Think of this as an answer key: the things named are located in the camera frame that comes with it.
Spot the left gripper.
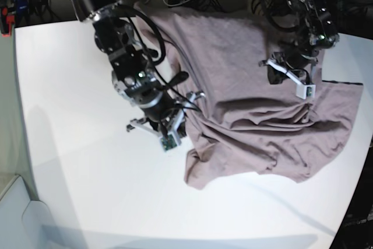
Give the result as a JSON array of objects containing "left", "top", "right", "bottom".
[{"left": 259, "top": 43, "right": 318, "bottom": 85}]

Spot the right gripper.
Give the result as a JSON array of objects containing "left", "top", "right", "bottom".
[{"left": 112, "top": 71, "right": 205, "bottom": 143}]

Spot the mauve pink t-shirt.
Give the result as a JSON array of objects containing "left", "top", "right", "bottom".
[{"left": 135, "top": 3, "right": 364, "bottom": 190}]

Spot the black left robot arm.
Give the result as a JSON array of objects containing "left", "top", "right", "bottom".
[{"left": 260, "top": 0, "right": 339, "bottom": 85}]

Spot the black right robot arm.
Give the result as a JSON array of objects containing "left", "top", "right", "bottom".
[{"left": 71, "top": 0, "right": 203, "bottom": 151}]

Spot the white bin corner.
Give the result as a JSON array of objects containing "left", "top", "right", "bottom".
[{"left": 1, "top": 176, "right": 54, "bottom": 248}]

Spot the red black clamp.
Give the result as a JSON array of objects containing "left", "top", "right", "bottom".
[{"left": 1, "top": 6, "right": 15, "bottom": 37}]

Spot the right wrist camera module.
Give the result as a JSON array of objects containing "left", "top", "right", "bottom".
[{"left": 159, "top": 133, "right": 181, "bottom": 152}]

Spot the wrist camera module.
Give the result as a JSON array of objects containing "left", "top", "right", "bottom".
[
  {"left": 159, "top": 133, "right": 181, "bottom": 152},
  {"left": 295, "top": 84, "right": 316, "bottom": 100}
]

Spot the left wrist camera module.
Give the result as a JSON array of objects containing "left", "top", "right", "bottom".
[{"left": 295, "top": 84, "right": 316, "bottom": 100}]

